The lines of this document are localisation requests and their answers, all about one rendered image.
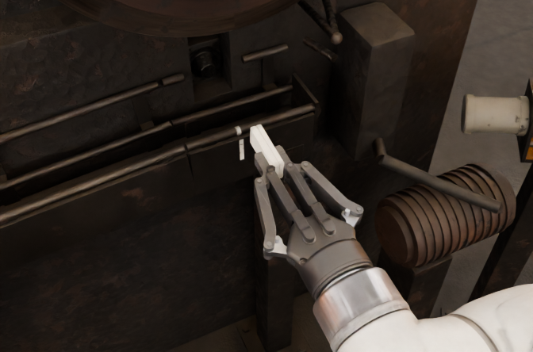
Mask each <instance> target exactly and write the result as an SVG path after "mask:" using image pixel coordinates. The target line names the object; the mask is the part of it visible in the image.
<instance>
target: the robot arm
mask: <svg viewBox="0 0 533 352"><path fill-rule="evenodd" d="M250 143H251V145H252V147H253V148H254V150H255V152H256V153H255V165H256V167H257V169H258V171H259V173H260V174H261V176H262V177H261V178H256V179H255V188H254V195H255V201H256V204H257V208H258V212H259V218H260V222H261V225H262V230H263V235H264V243H263V257H264V258H265V259H266V260H270V259H272V258H273V256H275V257H281V258H286V260H287V262H288V263H289V264H291V265H292V266H294V267H295V268H296V269H297V271H298V273H299V274H300V276H301V278H302V280H303V282H304V283H305V286H306V287H307V289H308V291H309V293H310V294H311V296H312V298H313V300H314V301H315V304H314V305H313V314H314V316H315V317H316V320H317V321H318V323H319V325H320V327H321V329H322V331H323V332H324V334H325V336H326V338H327V340H328V341H329V343H330V347H331V349H332V351H333V352H533V284H528V285H518V286H515V287H511V288H508V289H503V290H501V291H498V292H495V293H491V294H489V295H487V296H484V297H481V298H478V299H476V300H473V301H471V302H469V303H468V304H464V305H463V306H462V307H460V308H458V309H457V310H455V311H454V312H452V313H450V314H448V315H446V316H442V317H438V318H433V319H420V320H418V319H417V318H416V317H415V316H414V315H413V313H412V311H411V310H410V308H409V306H408V304H407V302H406V301H405V300H404V299H403V298H402V296H401V294H400V293H399V292H398V290H397V288H396V287H395V285H394V283H393V282H392V281H391V279H390V278H389V276H388V274H387V273H386V272H385V271H384V270H383V269H382V268H378V267H374V265H373V263H372V262H371V260H370V259H369V257H368V255H367V254H366V252H365V251H364V250H363V248H362V246H361V244H360V243H359V242H358V241H357V239H356V237H355V226H356V225H358V224H360V221H361V219H362V214H363V207H362V206H360V205H357V204H356V203H354V202H352V201H349V200H348V199H346V198H345V196H344V195H342V194H341V192H340V191H338V189H337V188H336V187H334V185H333V184H331V183H330V181H328V180H327V179H326V178H325V177H324V176H323V175H322V174H321V173H320V172H319V171H318V170H317V169H316V168H315V167H314V166H313V165H312V164H311V163H309V162H307V161H304V162H302V163H301V164H295V163H292V162H291V161H290V158H289V157H288V155H287V154H286V152H285V151H284V149H283V147H281V146H280V145H278V146H276V147H275V146H274V145H273V144H272V142H271V141H270V138H269V137H268V135H267V134H266V132H265V130H264V129H263V126H262V125H261V124H259V125H256V126H253V127H251V131H250ZM283 175H284V182H285V181H286V182H287V184H288V186H289V187H290V189H291V191H292V192H293V195H294V196H295V197H296V199H297V201H298V203H299V205H300V206H301V208H302V209H303V211H304V213H305V215H306V216H307V217H304V215H303V214H302V212H301V210H298V208H297V206H296V205H295V204H294V202H293V200H292V198H291V196H290V195H289V193H288V192H287V190H286V188H285V186H284V185H283V184H282V181H281V179H280V178H282V177H283ZM310 189H311V190H312V191H313V192H314V193H315V194H316V195H317V196H318V197H319V198H320V199H321V200H322V201H323V202H324V203H325V204H326V205H327V206H328V207H329V208H330V209H331V210H332V211H333V212H334V213H335V214H336V215H337V216H339V217H340V219H341V220H340V219H337V218H335V217H334V216H331V215H329V214H327V213H326V212H325V210H324V208H323V206H322V205H321V203H320V202H318V201H317V200H316V198H315V197H314V195H313V193H312V191H311V190H310ZM267 190H268V191H269V193H270V195H271V196H272V198H273V199H274V202H275V204H276V205H277V206H278V209H279V210H280V212H281V214H282V215H283V217H284V219H285V221H286V223H287V224H288V228H289V230H290V236H289V240H288V244H287V246H285V245H284V244H283V242H282V239H281V238H280V236H278V235H276V226H275V222H274V217H273V213H272V210H271V206H270V201H269V197H268V193H267Z"/></svg>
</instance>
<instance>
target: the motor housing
mask: <svg viewBox="0 0 533 352"><path fill-rule="evenodd" d="M436 177H438V178H441V179H443V180H445V181H448V182H451V183H453V184H455V185H457V186H461V187H463V188H465V189H469V190H471V191H474V192H475V193H482V194H484V195H486V196H488V197H491V198H492V199H495V200H497V201H499V202H501V203H502V204H503V206H504V207H503V210H502V211H501V212H500V213H499V214H496V213H493V212H490V211H488V210H485V209H482V208H480V207H477V206H476V205H472V204H470V203H468V202H465V201H462V200H460V199H458V198H456V197H452V196H450V195H448V194H445V193H442V192H440V191H438V190H436V189H432V188H431V187H429V186H426V185H424V184H422V183H418V184H415V185H413V186H409V187H407V188H405V189H401V190H399V191H397V192H395V193H391V194H389V195H387V196H386V197H385V199H383V200H380V201H379V203H378V206H377V210H376V212H375V214H374V226H375V230H376V233H377V236H378V239H379V242H380V244H381V245H382V246H381V250H380V254H379V257H378V263H377V267H378V268H382V269H383V270H384V271H385V272H386V273H387V274H388V276H389V278H390V279H391V281H392V282H393V283H394V285H395V287H396V288H397V290H398V292H399V293H400V294H401V296H402V298H403V299H404V300H405V301H406V302H407V304H408V306H409V308H410V310H411V311H412V313H413V315H414V316H415V317H416V318H417V319H418V320H420V319H429V318H430V315H431V312H432V310H433V308H434V306H435V302H436V300H437V297H438V295H439V292H440V289H441V288H442V285H443V282H444V279H445V277H446V275H447V271H448V270H449V267H450V264H451V261H452V259H453V258H452V256H451V255H450V254H453V253H454V252H456V251H459V250H461V249H463V248H465V247H468V246H471V245H472V244H474V243H478V242H480V241H482V240H484V239H487V238H489V237H491V236H493V235H495V234H498V233H500V232H502V231H504V230H505V229H506V228H507V227H508V226H509V225H511V224H512V222H513V220H514V219H515V216H516V196H515V193H514V191H513V188H512V186H511V184H510V182H509V181H508V179H507V178H506V177H505V176H504V175H503V174H502V173H501V172H500V171H499V170H497V169H496V168H495V167H493V166H491V165H489V164H488V163H469V164H466V165H465V166H461V167H459V168H457V169H454V170H451V171H449V172H446V173H444V174H441V175H438V176H436Z"/></svg>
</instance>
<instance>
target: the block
mask: <svg viewBox="0 0 533 352"><path fill-rule="evenodd" d="M337 26H338V30H339V33H341V34H342V37H343V39H342V41H341V43H339V44H336V45H335V54H337V56H338V57H337V60H336V61H335V62H333V69H332V84H331V93H330V101H329V109H328V128H329V130H330V132H331V133H332V134H333V136H334V137H335V138H336V139H337V140H338V142H339V143H340V144H341V146H342V147H343V149H344V150H345V151H346V153H348V154H349V156H350V157H351V159H353V160H354V161H360V160H363V159H366V158H369V157H371V156H374V151H373V147H372V143H373V141H374V140H375V139H377V138H378V137H379V138H382V139H383V141H384V145H385V150H386V151H388V150H389V149H390V148H391V147H392V146H393V141H394V137H395V134H396V130H397V123H398V119H399V115H400V111H401V104H402V101H403V97H404V92H405V86H406V82H407V78H408V71H409V68H410V63H411V59H412V53H413V49H414V45H415V41H416V35H415V33H414V31H413V30H412V29H411V28H410V27H409V26H408V25H407V24H406V23H405V22H404V21H402V20H401V19H400V18H399V17H398V16H397V15H396V14H395V13H394V12H393V11H392V10H391V9H390V8H389V7H388V6H387V5H386V4H385V3H383V2H372V3H369V4H366V5H363V6H358V7H355V8H352V9H349V10H344V11H342V12H341V13H340V14H339V16H338V21H337Z"/></svg>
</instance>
